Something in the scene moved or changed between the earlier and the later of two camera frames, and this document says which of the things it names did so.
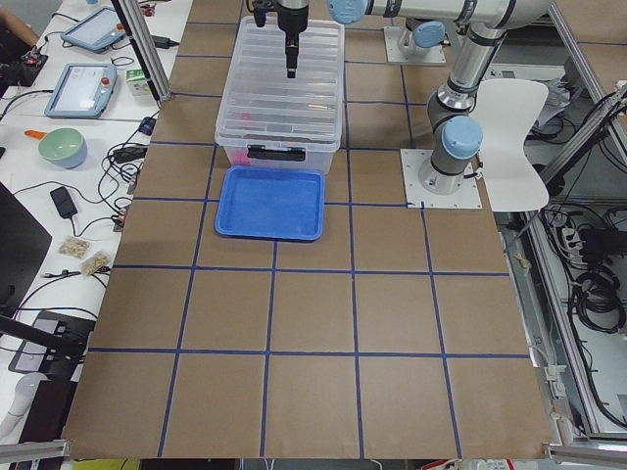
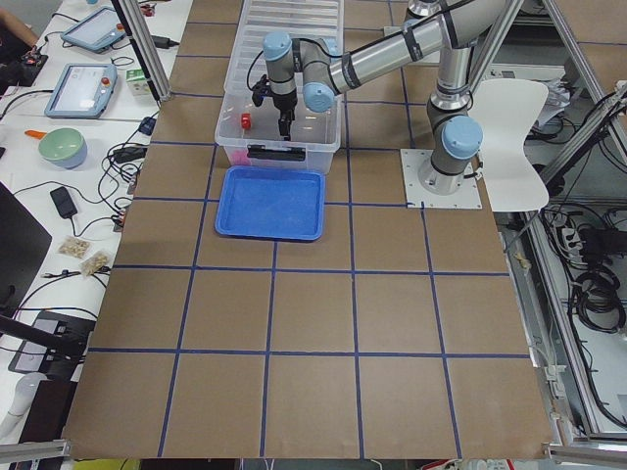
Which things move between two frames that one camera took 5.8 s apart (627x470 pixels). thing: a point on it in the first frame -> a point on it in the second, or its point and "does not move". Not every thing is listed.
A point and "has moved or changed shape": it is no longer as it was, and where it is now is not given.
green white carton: [137, 82] does not move
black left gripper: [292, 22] -> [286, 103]
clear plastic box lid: [261, 107] has moved or changed shape
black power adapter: [164, 42] does not move
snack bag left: [75, 247] does not move
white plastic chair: [507, 109] does not move
